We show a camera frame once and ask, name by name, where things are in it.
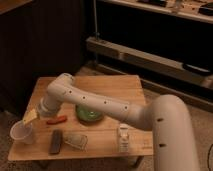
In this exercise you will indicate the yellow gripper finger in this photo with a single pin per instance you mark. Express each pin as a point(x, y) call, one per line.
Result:
point(30, 117)

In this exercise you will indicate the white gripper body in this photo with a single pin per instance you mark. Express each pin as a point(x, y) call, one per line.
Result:
point(47, 107)

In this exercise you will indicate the translucent white cup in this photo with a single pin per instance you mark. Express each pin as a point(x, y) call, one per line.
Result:
point(22, 133)

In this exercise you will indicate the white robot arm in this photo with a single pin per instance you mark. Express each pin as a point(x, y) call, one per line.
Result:
point(167, 117)

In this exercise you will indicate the green ceramic bowl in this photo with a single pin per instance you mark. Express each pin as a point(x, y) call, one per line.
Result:
point(87, 115)

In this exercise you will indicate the wooden table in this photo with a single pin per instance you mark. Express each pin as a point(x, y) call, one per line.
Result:
point(102, 136)

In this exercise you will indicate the dark grey rectangular block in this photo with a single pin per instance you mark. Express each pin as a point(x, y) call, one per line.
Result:
point(56, 142)

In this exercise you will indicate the beige sponge pad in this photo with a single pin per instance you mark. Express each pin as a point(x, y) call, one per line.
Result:
point(77, 141)

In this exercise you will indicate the white bottle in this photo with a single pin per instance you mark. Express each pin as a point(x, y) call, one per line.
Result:
point(123, 138)

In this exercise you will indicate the black object on shelf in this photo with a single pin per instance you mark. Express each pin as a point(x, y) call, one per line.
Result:
point(196, 70)

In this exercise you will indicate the grey metal shelf rail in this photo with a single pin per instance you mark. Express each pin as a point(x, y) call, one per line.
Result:
point(148, 61)

